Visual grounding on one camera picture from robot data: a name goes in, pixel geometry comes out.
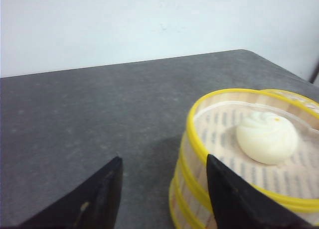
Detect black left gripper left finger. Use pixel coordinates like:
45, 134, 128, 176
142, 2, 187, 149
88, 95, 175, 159
19, 157, 123, 229

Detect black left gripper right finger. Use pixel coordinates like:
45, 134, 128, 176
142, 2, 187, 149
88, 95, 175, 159
206, 154, 314, 229

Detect bamboo steamer drawer carried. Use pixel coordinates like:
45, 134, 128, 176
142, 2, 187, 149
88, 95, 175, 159
171, 149, 212, 215

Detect bamboo steamer drawer yellow rims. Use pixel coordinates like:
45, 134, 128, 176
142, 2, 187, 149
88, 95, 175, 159
179, 89, 319, 214

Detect bamboo steamer drawer bottom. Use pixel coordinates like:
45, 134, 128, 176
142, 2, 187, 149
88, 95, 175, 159
168, 177, 218, 229

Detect white steamed bun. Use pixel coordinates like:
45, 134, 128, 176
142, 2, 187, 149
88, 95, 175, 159
235, 112, 299, 165

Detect white steamer liner paper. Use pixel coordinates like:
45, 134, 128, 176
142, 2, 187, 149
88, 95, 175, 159
193, 101, 319, 199

